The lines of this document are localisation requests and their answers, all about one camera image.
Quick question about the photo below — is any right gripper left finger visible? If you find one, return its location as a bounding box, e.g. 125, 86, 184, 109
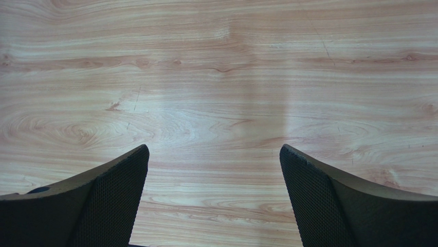
1, 145, 150, 246

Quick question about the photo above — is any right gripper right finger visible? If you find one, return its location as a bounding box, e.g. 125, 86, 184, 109
279, 144, 437, 246

